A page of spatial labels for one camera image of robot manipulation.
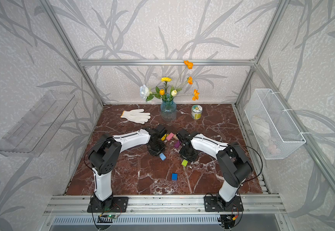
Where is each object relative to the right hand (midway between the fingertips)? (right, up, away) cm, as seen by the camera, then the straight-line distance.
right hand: (182, 158), depth 88 cm
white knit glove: (-36, +26, +24) cm, 50 cm away
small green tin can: (+11, +29, +17) cm, 36 cm away
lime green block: (+1, -2, -3) cm, 4 cm away
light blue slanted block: (-13, +1, +1) cm, 13 cm away
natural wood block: (-4, +11, +10) cm, 16 cm away
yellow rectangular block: (-11, +14, -8) cm, 20 cm away
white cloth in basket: (+43, +18, -12) cm, 48 cm away
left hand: (-11, +2, +3) cm, 12 cm away
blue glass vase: (-10, +31, +14) cm, 35 cm away
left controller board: (-39, -26, -16) cm, 50 cm away
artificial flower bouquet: (-11, +41, +10) cm, 44 cm away
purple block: (-3, +7, +9) cm, 12 cm away
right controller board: (+22, -27, -16) cm, 38 cm away
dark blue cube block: (-5, -8, -7) cm, 12 cm away
